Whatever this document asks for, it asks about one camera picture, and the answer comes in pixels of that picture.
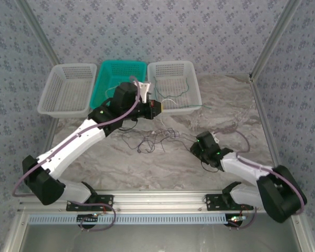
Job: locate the aluminium table side rail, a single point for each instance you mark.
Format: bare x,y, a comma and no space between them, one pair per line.
263,120

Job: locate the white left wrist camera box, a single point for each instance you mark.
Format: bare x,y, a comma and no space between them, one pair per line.
146,90

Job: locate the teal perforated plastic basket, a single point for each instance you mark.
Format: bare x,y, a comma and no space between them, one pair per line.
113,73

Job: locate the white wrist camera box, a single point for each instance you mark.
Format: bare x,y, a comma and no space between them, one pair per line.
146,90
215,137

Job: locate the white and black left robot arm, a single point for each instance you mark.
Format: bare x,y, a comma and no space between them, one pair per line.
68,147

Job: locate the aluminium frame post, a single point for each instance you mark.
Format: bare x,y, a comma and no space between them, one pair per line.
275,36
36,29

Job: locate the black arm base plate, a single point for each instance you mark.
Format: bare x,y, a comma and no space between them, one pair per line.
106,199
212,202

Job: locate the aluminium lower frame leg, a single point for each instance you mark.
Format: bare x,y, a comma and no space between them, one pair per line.
14,233
304,236

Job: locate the white perforated plastic basket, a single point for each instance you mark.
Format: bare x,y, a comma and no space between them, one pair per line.
173,78
68,92

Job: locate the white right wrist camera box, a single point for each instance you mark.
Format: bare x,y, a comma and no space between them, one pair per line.
215,137

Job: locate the black controller board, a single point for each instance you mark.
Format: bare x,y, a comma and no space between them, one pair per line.
236,219
86,218

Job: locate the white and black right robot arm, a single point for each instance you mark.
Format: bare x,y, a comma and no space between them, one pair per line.
241,168

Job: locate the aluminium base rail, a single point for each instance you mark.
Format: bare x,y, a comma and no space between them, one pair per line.
160,202

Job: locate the grey metal panel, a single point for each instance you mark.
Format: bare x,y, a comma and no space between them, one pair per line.
160,239

